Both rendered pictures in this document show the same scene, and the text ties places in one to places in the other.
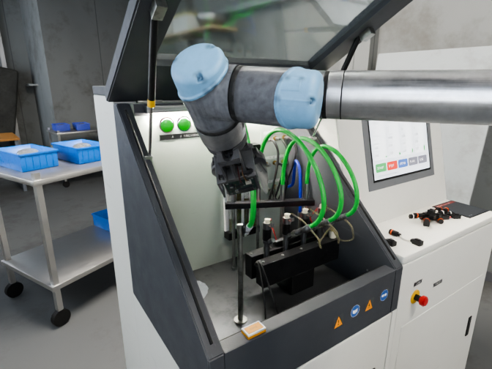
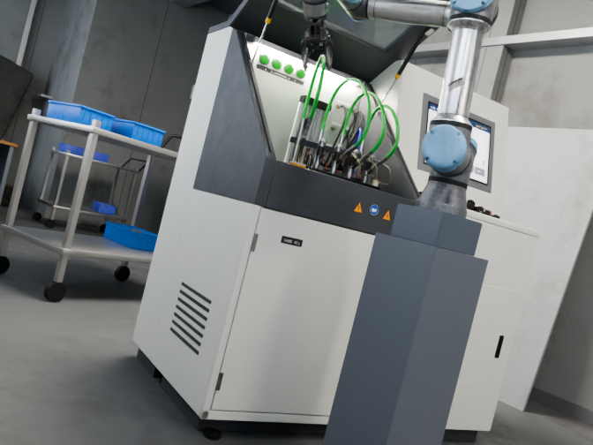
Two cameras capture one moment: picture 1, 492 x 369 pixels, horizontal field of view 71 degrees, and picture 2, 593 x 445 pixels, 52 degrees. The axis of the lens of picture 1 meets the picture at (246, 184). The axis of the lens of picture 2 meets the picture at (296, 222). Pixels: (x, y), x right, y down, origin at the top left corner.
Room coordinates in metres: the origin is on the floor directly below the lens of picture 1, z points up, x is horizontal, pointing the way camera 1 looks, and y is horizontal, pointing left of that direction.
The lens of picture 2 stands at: (-1.39, -0.18, 0.80)
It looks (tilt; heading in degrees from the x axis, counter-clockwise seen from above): 1 degrees down; 3
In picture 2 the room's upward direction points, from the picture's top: 14 degrees clockwise
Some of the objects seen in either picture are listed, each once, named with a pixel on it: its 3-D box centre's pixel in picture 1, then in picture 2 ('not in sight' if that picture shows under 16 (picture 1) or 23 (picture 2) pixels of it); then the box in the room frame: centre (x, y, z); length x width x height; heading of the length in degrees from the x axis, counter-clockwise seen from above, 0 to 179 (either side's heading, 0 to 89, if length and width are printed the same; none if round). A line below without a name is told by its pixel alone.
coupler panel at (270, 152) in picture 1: (275, 162); (341, 130); (1.34, -0.12, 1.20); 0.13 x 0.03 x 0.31; 124
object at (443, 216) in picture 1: (435, 214); (475, 207); (1.28, -0.76, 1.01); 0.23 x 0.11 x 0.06; 124
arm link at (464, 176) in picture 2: not in sight; (454, 158); (0.44, -0.48, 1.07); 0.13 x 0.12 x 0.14; 160
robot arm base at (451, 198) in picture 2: not in sight; (444, 197); (0.45, -0.48, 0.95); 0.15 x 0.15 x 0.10
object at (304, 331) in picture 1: (318, 324); (342, 203); (0.79, -0.20, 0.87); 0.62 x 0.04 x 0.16; 124
